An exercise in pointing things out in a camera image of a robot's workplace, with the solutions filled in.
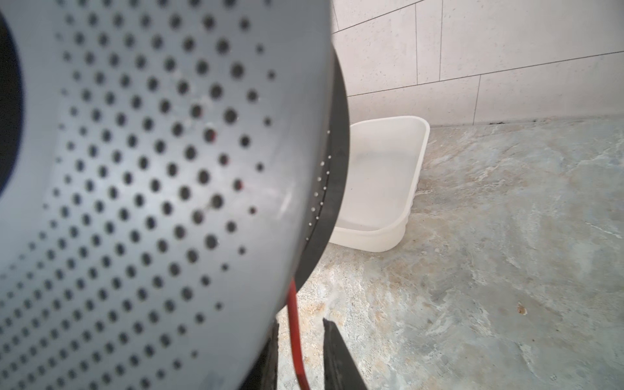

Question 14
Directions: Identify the white plastic tray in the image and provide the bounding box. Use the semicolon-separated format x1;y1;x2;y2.
329;115;431;253

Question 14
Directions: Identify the grey perforated cable spool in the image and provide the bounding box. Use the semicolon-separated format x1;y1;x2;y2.
1;1;335;389

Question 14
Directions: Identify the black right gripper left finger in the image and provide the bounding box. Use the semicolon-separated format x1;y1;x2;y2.
240;320;280;390

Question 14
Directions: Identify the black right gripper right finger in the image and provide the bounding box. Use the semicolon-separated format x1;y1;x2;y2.
323;319;367;390

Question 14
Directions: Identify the red cable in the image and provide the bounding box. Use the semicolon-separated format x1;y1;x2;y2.
286;279;313;390

